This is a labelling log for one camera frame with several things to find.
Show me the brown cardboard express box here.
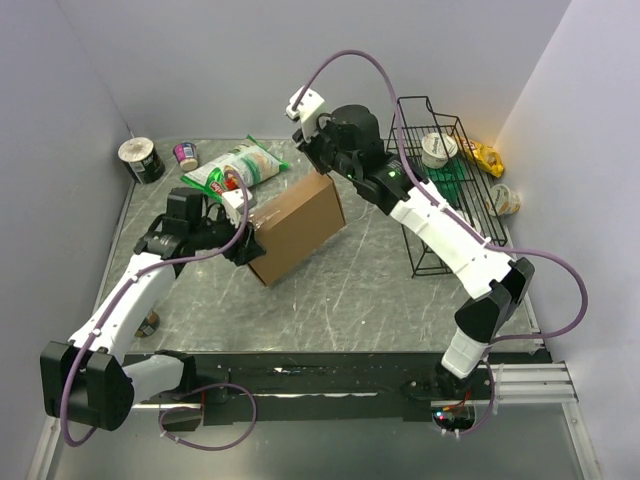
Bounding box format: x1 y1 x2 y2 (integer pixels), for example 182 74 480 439
249 172 346 286

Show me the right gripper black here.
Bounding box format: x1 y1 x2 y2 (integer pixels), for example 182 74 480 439
291 115 359 183

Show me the black can white lid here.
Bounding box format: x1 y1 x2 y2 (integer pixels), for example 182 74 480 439
117 137 165 185

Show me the yellow white yogurt cup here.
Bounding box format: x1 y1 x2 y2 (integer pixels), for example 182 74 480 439
485 184 521 217

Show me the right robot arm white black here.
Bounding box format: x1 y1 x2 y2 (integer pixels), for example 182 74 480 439
286 103 534 399

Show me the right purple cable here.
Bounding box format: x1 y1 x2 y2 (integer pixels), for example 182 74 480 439
293 49 589 437

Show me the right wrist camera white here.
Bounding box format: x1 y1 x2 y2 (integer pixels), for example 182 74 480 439
285 86 328 143

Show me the purple cable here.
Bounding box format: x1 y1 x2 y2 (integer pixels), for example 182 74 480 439
293 49 589 437
59 168 259 450

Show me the white yogurt cup in rack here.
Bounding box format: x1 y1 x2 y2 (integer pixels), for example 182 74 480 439
421 132 458 169

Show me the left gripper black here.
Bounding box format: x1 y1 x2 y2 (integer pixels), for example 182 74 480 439
190 205 266 266

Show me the aluminium rail frame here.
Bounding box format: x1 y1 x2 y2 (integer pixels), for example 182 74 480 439
28 365 600 479

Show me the green lidded container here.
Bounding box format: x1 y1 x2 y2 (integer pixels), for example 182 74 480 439
424 160 470 207

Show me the purple small yogurt cup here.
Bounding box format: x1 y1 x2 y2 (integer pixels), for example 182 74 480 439
173 142 199 172

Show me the metal tin can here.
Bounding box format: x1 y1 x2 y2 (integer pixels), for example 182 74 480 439
135 310 160 338

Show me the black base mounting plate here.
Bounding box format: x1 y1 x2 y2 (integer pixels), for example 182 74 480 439
151 352 492 426

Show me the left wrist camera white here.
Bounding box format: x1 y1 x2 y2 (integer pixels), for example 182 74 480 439
221 189 257 226

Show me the green white chips bag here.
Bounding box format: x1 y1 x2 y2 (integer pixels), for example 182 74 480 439
181 135 289 201

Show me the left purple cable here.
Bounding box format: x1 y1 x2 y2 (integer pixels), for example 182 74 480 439
59 168 259 450

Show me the yellow chips bag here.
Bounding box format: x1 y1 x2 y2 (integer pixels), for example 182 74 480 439
453 134 505 178

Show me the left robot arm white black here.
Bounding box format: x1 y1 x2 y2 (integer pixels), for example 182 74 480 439
40 187 265 431

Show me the black wire basket rack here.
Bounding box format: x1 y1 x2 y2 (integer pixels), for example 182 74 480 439
384 96 508 279

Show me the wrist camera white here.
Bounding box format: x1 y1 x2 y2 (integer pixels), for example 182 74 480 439
285 86 328 143
221 189 257 226

